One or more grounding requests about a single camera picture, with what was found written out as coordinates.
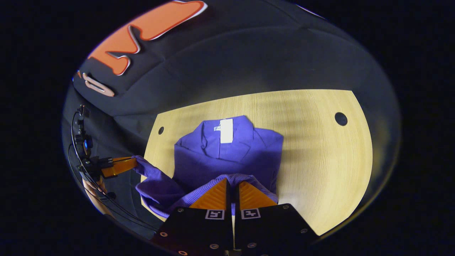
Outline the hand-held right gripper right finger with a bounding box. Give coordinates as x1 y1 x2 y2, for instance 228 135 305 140
235 181 319 256

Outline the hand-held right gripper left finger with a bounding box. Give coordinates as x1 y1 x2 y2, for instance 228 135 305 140
151 178 235 256

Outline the purple knit shirt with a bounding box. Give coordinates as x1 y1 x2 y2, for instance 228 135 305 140
132 115 284 219

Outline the black backdrop cloth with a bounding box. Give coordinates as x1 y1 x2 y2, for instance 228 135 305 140
62 0 402 239

